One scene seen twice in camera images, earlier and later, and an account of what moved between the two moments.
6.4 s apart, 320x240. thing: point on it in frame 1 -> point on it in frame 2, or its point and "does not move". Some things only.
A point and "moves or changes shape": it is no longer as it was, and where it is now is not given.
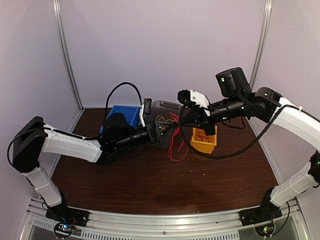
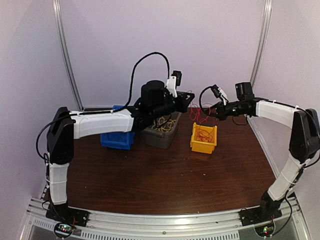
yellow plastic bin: (200, 141) does not move
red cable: (200, 135) does not move
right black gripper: (203, 122) -> (222, 113)
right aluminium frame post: (266, 18) does not move
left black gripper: (153, 128) -> (184, 103)
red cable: (177, 119) moves or changes shape
